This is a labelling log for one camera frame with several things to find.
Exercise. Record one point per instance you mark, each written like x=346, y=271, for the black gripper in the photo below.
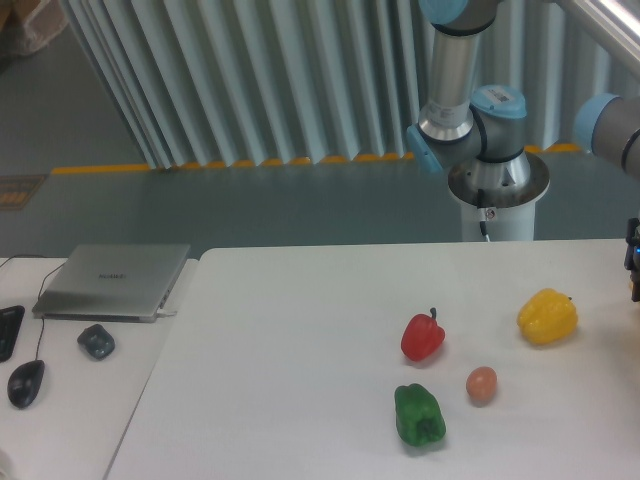
x=631, y=261

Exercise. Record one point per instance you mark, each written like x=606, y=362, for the red bell pepper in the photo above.
x=422, y=336

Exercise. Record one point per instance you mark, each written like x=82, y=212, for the black computer mouse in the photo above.
x=25, y=382

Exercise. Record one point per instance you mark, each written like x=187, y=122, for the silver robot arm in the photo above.
x=480, y=134

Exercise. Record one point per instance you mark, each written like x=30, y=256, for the yellow bell pepper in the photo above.
x=548, y=316

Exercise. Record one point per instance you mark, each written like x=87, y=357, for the brown egg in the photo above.
x=481, y=384

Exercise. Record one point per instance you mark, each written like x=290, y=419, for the green bell pepper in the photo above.
x=418, y=417

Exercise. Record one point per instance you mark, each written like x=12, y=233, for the white folding screen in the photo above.
x=232, y=81

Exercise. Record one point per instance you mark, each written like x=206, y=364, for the white usb plug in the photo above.
x=166, y=313

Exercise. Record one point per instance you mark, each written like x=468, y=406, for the silver laptop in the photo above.
x=113, y=282

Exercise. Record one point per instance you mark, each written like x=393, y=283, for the dark earbuds case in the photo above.
x=97, y=342

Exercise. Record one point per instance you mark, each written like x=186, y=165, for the black keyboard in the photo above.
x=10, y=324

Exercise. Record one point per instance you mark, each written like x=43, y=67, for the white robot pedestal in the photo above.
x=499, y=224

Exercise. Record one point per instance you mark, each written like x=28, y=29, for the aluminium frame bar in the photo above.
x=613, y=24

